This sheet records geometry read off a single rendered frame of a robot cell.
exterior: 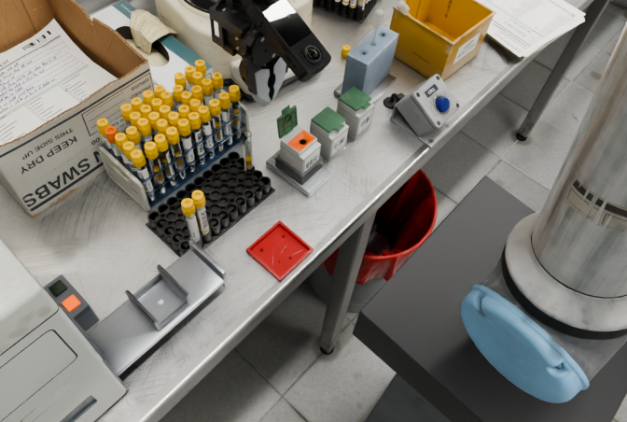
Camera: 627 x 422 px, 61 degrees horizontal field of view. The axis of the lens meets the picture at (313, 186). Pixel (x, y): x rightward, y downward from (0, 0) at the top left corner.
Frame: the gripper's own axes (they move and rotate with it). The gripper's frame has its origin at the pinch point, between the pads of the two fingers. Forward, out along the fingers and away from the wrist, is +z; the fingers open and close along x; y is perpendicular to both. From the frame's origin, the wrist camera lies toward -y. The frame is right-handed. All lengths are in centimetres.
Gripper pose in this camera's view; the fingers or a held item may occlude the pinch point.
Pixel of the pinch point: (269, 101)
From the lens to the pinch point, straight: 78.8
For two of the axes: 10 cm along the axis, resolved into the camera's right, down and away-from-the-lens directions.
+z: -0.6, 5.8, 8.1
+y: -7.4, -5.7, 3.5
